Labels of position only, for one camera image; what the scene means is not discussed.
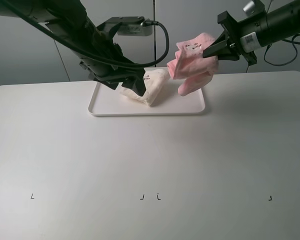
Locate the pink towel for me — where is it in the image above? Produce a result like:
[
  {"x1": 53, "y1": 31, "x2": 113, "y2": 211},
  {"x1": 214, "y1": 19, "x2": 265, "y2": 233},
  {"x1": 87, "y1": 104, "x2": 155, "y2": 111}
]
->
[{"x1": 167, "y1": 32, "x2": 219, "y2": 97}]

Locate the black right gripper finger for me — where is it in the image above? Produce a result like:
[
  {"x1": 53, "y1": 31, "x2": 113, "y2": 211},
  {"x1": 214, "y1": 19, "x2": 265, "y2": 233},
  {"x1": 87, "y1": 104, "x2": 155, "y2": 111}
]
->
[
  {"x1": 202, "y1": 32, "x2": 230, "y2": 58},
  {"x1": 217, "y1": 48, "x2": 240, "y2": 61}
]

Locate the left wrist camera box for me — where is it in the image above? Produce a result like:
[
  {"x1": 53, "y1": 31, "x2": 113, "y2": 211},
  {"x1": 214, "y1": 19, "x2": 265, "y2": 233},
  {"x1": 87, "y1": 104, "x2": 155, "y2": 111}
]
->
[{"x1": 96, "y1": 16, "x2": 153, "y2": 38}]

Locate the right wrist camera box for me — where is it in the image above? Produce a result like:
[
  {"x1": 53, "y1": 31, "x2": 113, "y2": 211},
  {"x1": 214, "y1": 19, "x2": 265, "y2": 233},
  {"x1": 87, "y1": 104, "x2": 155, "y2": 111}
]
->
[{"x1": 243, "y1": 0, "x2": 265, "y2": 17}]

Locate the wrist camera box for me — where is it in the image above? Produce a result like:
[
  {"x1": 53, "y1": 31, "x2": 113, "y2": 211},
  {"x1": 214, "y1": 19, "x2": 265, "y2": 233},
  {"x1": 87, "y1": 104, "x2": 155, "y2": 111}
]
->
[
  {"x1": 96, "y1": 16, "x2": 153, "y2": 38},
  {"x1": 243, "y1": 0, "x2": 265, "y2": 17}
]

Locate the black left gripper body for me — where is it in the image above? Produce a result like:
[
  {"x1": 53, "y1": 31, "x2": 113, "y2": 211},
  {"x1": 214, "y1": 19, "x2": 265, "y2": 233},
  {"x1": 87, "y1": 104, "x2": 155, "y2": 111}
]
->
[{"x1": 78, "y1": 42, "x2": 145, "y2": 83}]

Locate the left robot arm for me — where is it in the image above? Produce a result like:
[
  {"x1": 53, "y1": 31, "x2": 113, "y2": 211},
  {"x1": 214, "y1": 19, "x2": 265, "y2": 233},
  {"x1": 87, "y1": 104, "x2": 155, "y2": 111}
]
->
[{"x1": 0, "y1": 0, "x2": 146, "y2": 96}]

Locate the cream white towel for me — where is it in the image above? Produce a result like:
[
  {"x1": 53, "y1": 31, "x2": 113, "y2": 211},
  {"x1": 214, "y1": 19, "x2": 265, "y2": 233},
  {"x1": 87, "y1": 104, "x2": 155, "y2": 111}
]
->
[{"x1": 120, "y1": 68, "x2": 170, "y2": 107}]

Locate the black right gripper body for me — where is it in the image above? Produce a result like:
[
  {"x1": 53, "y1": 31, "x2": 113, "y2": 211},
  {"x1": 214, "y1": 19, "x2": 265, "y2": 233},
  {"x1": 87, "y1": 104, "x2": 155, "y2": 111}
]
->
[{"x1": 217, "y1": 11, "x2": 262, "y2": 66}]

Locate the white rectangular plastic tray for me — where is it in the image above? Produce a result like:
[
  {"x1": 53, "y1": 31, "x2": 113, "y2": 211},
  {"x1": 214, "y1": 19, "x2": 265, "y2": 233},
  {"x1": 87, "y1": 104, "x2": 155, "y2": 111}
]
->
[{"x1": 87, "y1": 79, "x2": 206, "y2": 117}]

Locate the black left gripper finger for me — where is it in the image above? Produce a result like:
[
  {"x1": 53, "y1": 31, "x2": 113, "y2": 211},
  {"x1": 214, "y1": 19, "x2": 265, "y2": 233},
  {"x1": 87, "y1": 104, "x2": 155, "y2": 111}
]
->
[
  {"x1": 121, "y1": 71, "x2": 147, "y2": 97},
  {"x1": 96, "y1": 76, "x2": 119, "y2": 90}
]

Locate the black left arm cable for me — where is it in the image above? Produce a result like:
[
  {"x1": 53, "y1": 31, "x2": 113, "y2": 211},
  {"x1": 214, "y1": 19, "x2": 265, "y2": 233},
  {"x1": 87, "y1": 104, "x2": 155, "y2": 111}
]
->
[{"x1": 0, "y1": 0, "x2": 170, "y2": 69}]

